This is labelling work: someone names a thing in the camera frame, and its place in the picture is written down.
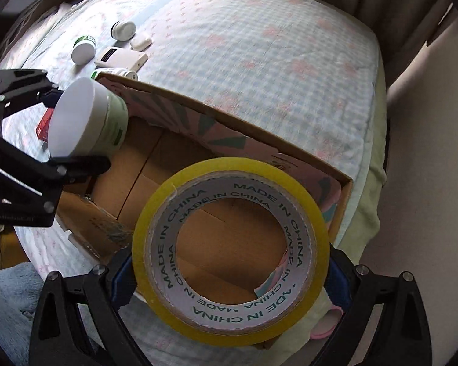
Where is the white lidded round jar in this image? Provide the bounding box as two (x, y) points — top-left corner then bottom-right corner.
(48, 78), (129, 158)

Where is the green jar white lid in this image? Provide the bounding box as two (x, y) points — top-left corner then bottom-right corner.
(71, 36), (96, 65)

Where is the white pill bottle green label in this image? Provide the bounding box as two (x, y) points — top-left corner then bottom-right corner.
(90, 68), (139, 81)

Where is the yellow packing tape roll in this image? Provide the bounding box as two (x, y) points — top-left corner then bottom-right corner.
(132, 157), (329, 346)

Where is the white earbuds case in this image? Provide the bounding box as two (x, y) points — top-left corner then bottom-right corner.
(130, 36), (152, 51)

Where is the small black white jar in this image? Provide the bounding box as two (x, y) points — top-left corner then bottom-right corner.
(110, 21), (136, 42)

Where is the light blue fuzzy towel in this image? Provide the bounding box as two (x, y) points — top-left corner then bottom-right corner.
(0, 262), (44, 365)

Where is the cardboard box pink lining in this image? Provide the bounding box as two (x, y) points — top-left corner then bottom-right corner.
(56, 72), (354, 351)

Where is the checkered floral bed quilt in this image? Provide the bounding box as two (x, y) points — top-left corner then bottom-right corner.
(0, 0), (386, 365)

